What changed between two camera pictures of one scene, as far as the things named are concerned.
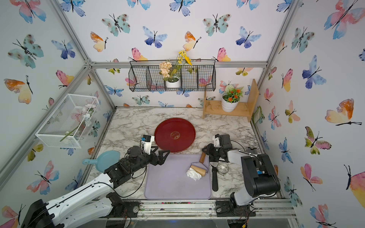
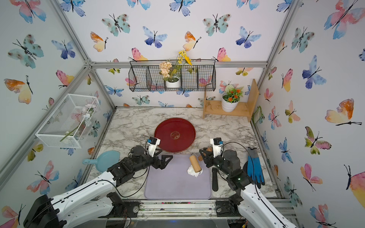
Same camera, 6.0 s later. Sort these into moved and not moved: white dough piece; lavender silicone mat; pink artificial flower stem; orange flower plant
Moved: white dough piece
Not moved: pink artificial flower stem; lavender silicone mat; orange flower plant
